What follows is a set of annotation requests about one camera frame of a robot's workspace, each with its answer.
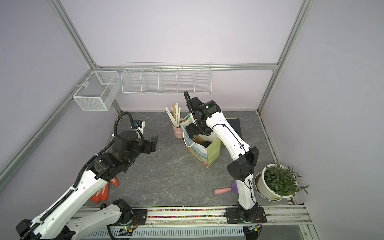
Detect landscape printed paper bag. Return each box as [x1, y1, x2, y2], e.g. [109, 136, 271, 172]
[181, 114, 221, 167]

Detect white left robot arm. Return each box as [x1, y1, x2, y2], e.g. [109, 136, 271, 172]
[16, 131, 158, 240]

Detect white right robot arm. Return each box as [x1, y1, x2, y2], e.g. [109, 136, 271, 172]
[184, 91, 266, 224]

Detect pink straw holder cup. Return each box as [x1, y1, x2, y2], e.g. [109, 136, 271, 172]
[172, 124, 183, 139]

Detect orange red scissors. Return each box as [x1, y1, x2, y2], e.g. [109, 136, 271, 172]
[91, 177, 119, 203]

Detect potted green plant white pot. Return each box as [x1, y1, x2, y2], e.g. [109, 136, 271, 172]
[255, 164, 309, 202]

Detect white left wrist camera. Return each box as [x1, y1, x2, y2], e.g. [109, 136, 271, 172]
[132, 120, 146, 139]

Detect white wire wall shelf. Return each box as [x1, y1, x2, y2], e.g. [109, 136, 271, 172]
[121, 62, 212, 94]

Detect white mesh wall basket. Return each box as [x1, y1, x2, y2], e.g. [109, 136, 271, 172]
[73, 71, 122, 112]

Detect purple scoop with pink handle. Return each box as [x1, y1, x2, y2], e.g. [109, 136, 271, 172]
[214, 182, 239, 195]

